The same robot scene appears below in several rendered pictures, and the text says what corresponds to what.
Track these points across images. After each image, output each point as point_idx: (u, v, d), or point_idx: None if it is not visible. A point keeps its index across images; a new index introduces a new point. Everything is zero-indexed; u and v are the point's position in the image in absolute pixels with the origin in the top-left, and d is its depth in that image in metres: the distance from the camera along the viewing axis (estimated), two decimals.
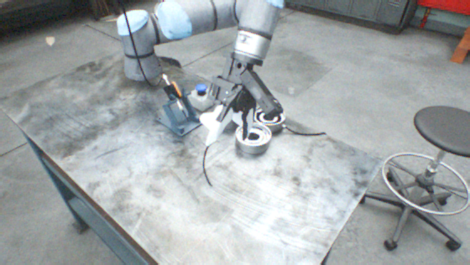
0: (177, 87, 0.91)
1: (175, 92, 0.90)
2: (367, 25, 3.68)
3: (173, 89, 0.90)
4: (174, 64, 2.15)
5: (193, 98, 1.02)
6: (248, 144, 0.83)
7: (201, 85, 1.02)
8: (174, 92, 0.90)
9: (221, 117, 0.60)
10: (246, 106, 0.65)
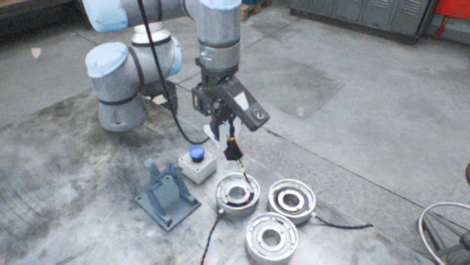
0: (237, 144, 0.66)
1: (237, 151, 0.66)
2: (379, 34, 3.41)
3: (234, 147, 0.66)
4: (169, 86, 1.88)
5: (186, 166, 0.75)
6: (266, 258, 0.56)
7: (197, 148, 0.75)
8: (235, 152, 0.66)
9: (216, 138, 0.62)
10: (233, 111, 0.61)
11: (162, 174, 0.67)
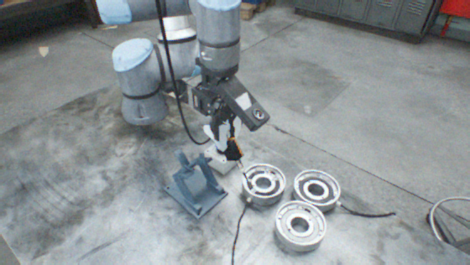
0: (238, 144, 0.66)
1: (237, 152, 0.66)
2: (383, 33, 3.44)
3: (234, 147, 0.66)
4: (180, 84, 1.90)
5: (211, 158, 0.77)
6: (297, 243, 0.59)
7: None
8: (235, 152, 0.66)
9: (216, 138, 0.62)
10: (233, 111, 0.61)
11: (191, 163, 0.70)
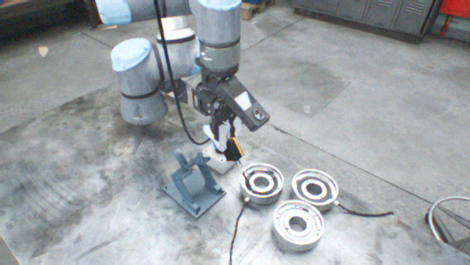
0: (238, 144, 0.66)
1: (237, 152, 0.66)
2: (383, 33, 3.44)
3: (233, 148, 0.66)
4: (180, 84, 1.90)
5: (211, 158, 0.77)
6: (295, 242, 0.59)
7: None
8: (235, 152, 0.66)
9: (216, 139, 0.62)
10: (233, 111, 0.61)
11: (190, 163, 0.70)
